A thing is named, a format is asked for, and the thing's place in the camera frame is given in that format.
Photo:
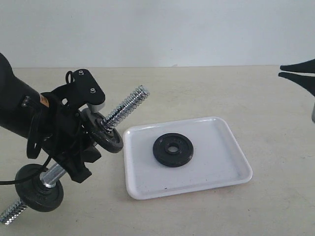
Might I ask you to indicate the white plastic tray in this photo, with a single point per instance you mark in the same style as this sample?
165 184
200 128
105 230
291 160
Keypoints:
217 159

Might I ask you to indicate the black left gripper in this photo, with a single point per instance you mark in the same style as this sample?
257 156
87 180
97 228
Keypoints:
52 119

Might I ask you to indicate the chrome dumbbell bar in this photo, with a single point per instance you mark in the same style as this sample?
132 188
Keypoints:
111 121

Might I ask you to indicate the black weight plate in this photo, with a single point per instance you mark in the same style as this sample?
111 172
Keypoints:
173 150

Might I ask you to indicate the black weight plate end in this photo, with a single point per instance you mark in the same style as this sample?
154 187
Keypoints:
107 138
44 192

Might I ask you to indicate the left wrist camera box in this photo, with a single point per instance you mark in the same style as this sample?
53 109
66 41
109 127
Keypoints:
88 90

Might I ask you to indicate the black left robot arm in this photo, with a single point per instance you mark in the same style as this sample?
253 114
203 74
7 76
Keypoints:
13 111

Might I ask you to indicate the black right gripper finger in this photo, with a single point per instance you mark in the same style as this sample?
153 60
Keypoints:
306 82
303 67

